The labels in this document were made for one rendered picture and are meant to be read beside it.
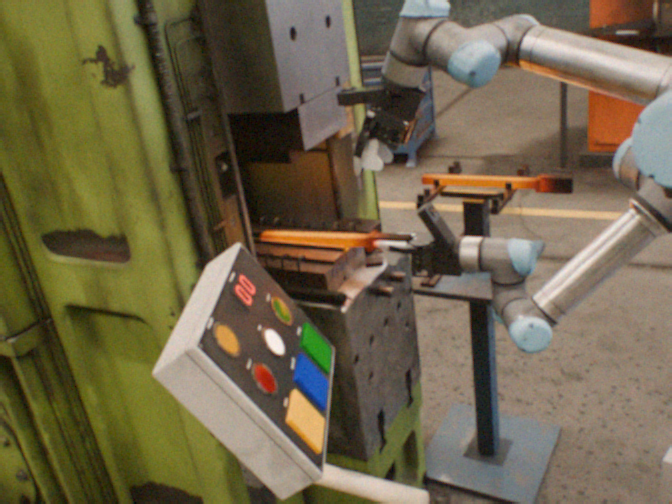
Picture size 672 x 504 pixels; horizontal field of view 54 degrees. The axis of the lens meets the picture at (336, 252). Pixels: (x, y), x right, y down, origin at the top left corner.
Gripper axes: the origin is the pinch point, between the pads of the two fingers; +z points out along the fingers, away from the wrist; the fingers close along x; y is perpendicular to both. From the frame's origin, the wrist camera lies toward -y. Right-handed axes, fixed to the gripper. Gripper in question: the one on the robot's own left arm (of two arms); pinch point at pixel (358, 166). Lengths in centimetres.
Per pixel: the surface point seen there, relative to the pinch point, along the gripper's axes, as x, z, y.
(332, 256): 8.4, 29.7, -1.5
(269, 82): -2.8, -8.9, -22.2
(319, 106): 10.6, -2.5, -16.3
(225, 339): -52, 5, 6
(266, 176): 37, 39, -37
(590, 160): 360, 115, 45
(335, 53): 20.9, -10.6, -20.5
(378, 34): 763, 238, -281
